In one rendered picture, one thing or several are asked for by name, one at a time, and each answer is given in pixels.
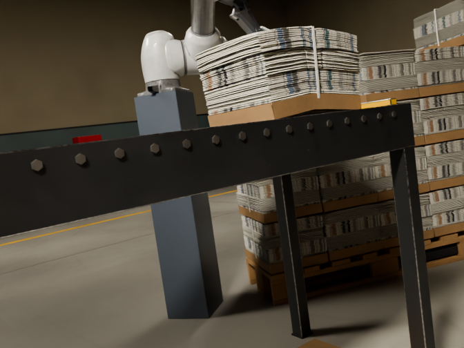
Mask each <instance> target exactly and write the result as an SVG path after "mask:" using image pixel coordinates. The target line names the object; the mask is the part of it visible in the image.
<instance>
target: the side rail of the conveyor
mask: <svg viewBox="0 0 464 348"><path fill-rule="evenodd" d="M411 146H415V140H414V127H413V121H412V108H411V103H406V104H396V105H390V106H379V107H373V108H361V109H356V110H345V111H338V112H332V113H322V114H315V115H305V116H299V117H288V118H282V119H270V120H264V121H258V122H247V123H241V124H231V125H224V126H214V127H208V128H196V129H191V130H179V131H173V132H167V133H156V134H150V135H140V136H133V137H123V138H117V139H105V140H99V141H93V142H82V143H76V144H65V145H59V146H48V147H42V148H31V149H25V150H19V151H8V152H2V153H0V239H1V238H7V237H10V236H14V235H20V234H23V233H29V232H33V231H38V230H42V229H47V228H50V227H54V226H60V225H63V224H69V223H72V222H78V221H82V220H87V219H91V218H96V217H100V216H103V215H109V214H112V213H118V212H122V211H127V210H131V209H136V208H140V207H143V206H149V205H152V204H158V203H162V202H167V201H171V200H176V199H180V198H183V197H189V196H192V195H198V194H202V193H208V192H211V191H216V190H220V189H225V188H229V187H232V186H238V185H242V184H248V183H251V182H257V181H260V180H265V179H269V178H272V177H278V176H282V175H288V174H291V173H297V172H300V171H305V170H309V169H313V168H318V167H322V166H327V165H331V164H337V163H340V162H346V161H349V160H355V159H358V158H362V157H367V156H371V155H377V154H380V153H386V152H390V151H395V150H398V149H402V148H407V147H411Z"/></svg>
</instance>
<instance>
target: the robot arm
mask: <svg viewBox="0 0 464 348"><path fill-rule="evenodd" d="M216 1H219V2H221V3H224V4H226V5H229V6H231V7H232V8H233V12H232V14H230V18H231V19H233V20H235V21H236V22H237V23H238V24H239V26H240V27H241V28H242V29H243V30H244V31H245V33H247V34H248V35H249V34H252V33H255V32H262V31H265V30H269V29H268V28H265V27H264V26H260V27H259V25H258V23H257V21H256V20H255V17H254V16H253V14H252V12H251V11H250V7H249V5H248V3H249V0H191V27H190V28H189V29H188V30H187V31H186V36H185V38H184V40H176V39H174V38H173V35H172V34H171V33H169V32H166V31H163V30H157V31H154V32H150V33H148V34H147V35H146V36H145V38H144V41H143V44H142V53H141V63H142V72H143V76H144V81H145V85H146V91H145V92H142V93H139V94H137V96H138V97H141V96H144V95H152V94H156V93H163V92H168V91H172V90H180V91H186V92H190V90H189V89H185V88H182V87H181V84H180V77H181V76H184V75H201V74H202V73H201V74H200V73H199V69H197V67H198V65H197V61H198V60H195V59H196V56H195V55H196V54H198V53H200V52H203V51H205V50H207V49H209V48H212V47H215V46H218V45H220V44H223V43H226V42H227V40H226V39H225V38H224V37H221V35H220V31H219V30H218V29H217V28H216V27H215V2H216ZM242 7H245V9H242ZM238 10H239V12H238ZM242 15H243V16H242Z"/></svg>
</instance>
